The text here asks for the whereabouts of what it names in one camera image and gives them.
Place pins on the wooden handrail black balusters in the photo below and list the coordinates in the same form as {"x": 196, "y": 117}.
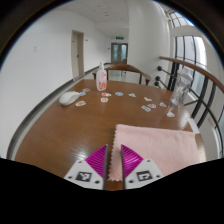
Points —
{"x": 196, "y": 68}

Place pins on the white pump bottle orange label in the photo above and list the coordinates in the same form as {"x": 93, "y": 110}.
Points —
{"x": 101, "y": 80}

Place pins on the green exit sign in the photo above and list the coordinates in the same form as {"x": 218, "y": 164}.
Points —
{"x": 119, "y": 38}

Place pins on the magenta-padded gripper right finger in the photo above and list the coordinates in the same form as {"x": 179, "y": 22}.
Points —
{"x": 130, "y": 160}

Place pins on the small colourful sticker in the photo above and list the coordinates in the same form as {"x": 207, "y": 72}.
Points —
{"x": 104, "y": 99}
{"x": 82, "y": 94}
{"x": 119, "y": 94}
{"x": 170, "y": 114}
{"x": 146, "y": 108}
{"x": 106, "y": 94}
{"x": 86, "y": 89}
{"x": 162, "y": 104}
{"x": 152, "y": 106}
{"x": 80, "y": 103}
{"x": 147, "y": 99}
{"x": 132, "y": 95}

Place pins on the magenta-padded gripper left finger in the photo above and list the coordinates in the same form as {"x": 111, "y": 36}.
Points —
{"x": 96, "y": 160}

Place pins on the glazed double door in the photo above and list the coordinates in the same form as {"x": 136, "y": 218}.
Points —
{"x": 119, "y": 53}

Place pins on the white computer mouse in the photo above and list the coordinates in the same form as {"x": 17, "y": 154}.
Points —
{"x": 69, "y": 98}

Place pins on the wooden chair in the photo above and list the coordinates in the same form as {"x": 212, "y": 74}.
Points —
{"x": 128, "y": 68}

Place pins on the white single door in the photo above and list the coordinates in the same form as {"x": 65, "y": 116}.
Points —
{"x": 77, "y": 55}

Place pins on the pink towel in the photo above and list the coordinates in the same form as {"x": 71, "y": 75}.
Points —
{"x": 160, "y": 146}

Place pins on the clear plastic water bottle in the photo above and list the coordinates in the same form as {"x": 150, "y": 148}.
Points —
{"x": 181, "y": 86}

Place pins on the large black-framed window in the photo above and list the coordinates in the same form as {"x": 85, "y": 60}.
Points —
{"x": 191, "y": 50}

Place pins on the white paper card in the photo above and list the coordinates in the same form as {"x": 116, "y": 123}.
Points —
{"x": 193, "y": 125}

